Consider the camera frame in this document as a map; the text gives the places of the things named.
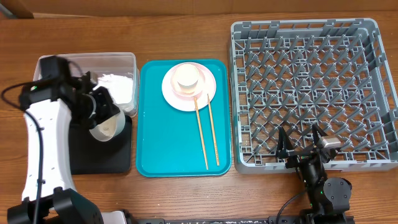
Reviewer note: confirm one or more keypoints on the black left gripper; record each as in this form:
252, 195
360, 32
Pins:
109, 107

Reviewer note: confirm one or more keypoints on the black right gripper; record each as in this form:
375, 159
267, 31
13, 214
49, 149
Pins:
298, 155

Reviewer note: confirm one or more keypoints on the grey bowl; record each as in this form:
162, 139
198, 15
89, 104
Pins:
109, 128

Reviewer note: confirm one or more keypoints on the white napkin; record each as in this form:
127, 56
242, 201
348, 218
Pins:
120, 87

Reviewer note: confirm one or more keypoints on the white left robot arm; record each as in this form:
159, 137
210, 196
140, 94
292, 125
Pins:
50, 105

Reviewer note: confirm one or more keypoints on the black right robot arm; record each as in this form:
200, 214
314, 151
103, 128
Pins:
328, 197

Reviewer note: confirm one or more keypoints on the grey dishwasher rack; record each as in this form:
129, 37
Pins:
296, 73

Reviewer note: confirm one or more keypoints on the clear plastic bin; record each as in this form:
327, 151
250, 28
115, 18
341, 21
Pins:
118, 62

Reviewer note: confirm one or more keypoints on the black tray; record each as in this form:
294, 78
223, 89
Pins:
90, 156

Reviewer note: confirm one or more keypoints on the teal plastic tray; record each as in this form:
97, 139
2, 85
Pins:
168, 140

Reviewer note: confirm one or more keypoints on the large pink plate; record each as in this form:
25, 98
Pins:
187, 103

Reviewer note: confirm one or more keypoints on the pale green cup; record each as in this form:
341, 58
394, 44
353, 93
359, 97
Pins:
185, 78

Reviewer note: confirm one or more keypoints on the left wooden chopstick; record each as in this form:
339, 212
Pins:
201, 132

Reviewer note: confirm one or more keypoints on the wooden chopstick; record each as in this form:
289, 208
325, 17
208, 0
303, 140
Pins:
213, 131
201, 132

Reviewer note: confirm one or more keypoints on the right wooden chopstick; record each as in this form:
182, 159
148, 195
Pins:
213, 131

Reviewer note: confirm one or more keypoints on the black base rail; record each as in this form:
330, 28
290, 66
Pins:
269, 220

